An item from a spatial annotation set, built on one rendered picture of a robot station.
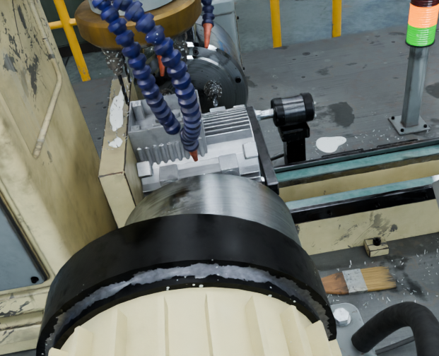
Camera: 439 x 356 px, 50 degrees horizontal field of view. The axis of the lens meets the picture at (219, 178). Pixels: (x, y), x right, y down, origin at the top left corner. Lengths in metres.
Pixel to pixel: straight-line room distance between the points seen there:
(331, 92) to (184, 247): 1.25
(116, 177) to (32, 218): 0.13
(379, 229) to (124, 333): 0.79
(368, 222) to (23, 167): 0.62
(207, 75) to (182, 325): 0.81
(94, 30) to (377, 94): 0.97
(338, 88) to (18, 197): 1.05
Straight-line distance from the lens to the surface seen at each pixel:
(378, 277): 0.95
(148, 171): 0.78
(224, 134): 0.79
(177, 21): 0.66
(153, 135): 0.77
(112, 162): 0.71
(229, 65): 1.00
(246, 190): 0.60
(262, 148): 0.87
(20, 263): 0.79
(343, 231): 0.95
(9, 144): 0.66
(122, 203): 0.73
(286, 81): 1.55
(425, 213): 1.00
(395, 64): 1.63
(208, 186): 0.59
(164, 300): 0.23
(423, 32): 1.19
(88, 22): 0.68
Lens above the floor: 1.55
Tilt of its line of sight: 39 degrees down
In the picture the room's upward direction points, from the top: 10 degrees counter-clockwise
